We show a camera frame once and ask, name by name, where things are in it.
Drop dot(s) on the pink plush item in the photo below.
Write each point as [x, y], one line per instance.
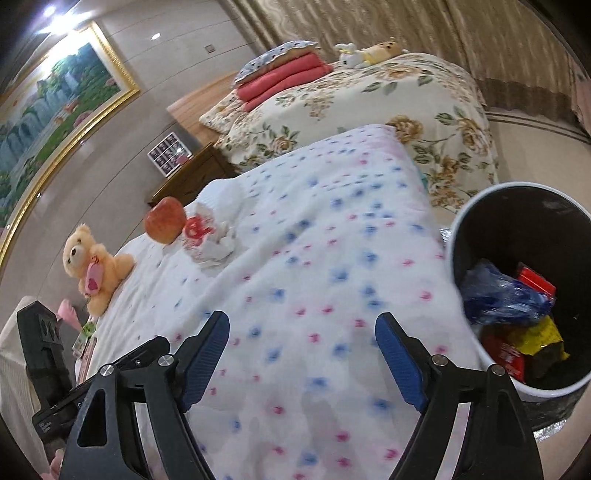
[69, 314]

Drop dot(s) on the white rimmed black trash bin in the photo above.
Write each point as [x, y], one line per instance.
[531, 221]

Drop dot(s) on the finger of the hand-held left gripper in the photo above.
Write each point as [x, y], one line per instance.
[138, 353]

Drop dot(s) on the beige teddy bear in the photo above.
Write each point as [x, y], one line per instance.
[92, 267]

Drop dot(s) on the red apple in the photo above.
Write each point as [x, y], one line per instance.
[164, 219]

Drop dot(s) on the white photo frame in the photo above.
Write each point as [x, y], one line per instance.
[168, 152]

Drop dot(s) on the bright ceiling light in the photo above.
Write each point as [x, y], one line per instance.
[57, 16]

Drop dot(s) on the yellow black snack packet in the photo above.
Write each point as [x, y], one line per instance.
[542, 337]

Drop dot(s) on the white dotted blanket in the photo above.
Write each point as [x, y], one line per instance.
[323, 230]

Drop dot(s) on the blue patterned pillow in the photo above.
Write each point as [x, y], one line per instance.
[272, 57]

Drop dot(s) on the white red printed plastic bag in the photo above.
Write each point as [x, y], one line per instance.
[210, 235]

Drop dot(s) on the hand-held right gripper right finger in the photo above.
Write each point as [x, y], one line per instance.
[401, 364]

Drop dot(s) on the beige patterned curtain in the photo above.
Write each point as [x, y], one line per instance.
[415, 27]

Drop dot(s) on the small printed packet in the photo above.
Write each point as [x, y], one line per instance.
[85, 339]

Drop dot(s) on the wooden headboard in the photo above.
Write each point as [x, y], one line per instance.
[198, 106]

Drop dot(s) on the gold framed landscape painting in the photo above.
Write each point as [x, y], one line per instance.
[51, 115]

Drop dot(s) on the floral bedspread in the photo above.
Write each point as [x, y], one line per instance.
[369, 97]

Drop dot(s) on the white plush toy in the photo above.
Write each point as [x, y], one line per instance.
[348, 56]

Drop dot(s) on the yellow plush toy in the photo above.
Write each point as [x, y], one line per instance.
[378, 53]

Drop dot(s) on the teal cloth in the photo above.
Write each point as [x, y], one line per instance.
[422, 175]

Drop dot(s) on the wooden nightstand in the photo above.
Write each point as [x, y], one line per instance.
[198, 177]

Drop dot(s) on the blue plastic packet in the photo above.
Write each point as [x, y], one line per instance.
[498, 295]

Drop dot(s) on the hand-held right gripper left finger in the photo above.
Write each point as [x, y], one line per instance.
[205, 360]

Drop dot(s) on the red folded blanket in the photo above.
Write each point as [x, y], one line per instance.
[281, 78]

